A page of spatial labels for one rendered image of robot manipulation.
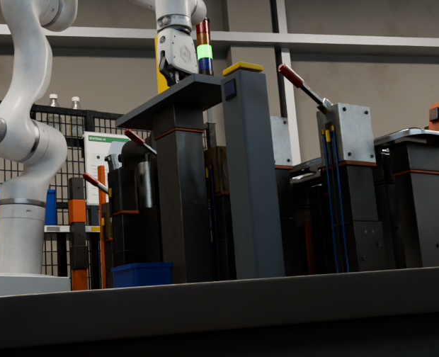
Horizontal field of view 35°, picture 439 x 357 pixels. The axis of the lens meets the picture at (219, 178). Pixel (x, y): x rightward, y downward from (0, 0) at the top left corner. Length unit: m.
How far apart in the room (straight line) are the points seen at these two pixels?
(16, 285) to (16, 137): 0.37
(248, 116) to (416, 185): 0.37
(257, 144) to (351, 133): 0.19
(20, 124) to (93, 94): 2.64
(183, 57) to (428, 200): 0.65
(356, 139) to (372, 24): 3.83
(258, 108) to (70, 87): 3.14
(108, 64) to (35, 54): 2.61
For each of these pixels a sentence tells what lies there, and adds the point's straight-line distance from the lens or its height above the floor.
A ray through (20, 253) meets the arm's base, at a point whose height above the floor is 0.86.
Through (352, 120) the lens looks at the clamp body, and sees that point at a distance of 1.39.
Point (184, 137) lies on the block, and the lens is 1.55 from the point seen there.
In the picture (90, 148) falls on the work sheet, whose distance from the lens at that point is 2.90.
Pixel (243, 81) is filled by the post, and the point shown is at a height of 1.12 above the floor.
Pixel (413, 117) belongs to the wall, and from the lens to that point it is 5.09.
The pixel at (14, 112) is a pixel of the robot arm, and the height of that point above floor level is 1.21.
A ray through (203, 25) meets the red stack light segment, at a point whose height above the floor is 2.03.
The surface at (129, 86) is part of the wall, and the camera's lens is 4.47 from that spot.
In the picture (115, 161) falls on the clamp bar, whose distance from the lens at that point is 2.29.
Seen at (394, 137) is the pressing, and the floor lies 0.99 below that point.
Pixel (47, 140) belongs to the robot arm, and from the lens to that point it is 1.86.
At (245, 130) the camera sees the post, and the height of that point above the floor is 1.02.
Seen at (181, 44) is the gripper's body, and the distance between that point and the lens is 1.65.
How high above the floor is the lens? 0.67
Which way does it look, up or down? 11 degrees up
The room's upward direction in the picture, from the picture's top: 5 degrees counter-clockwise
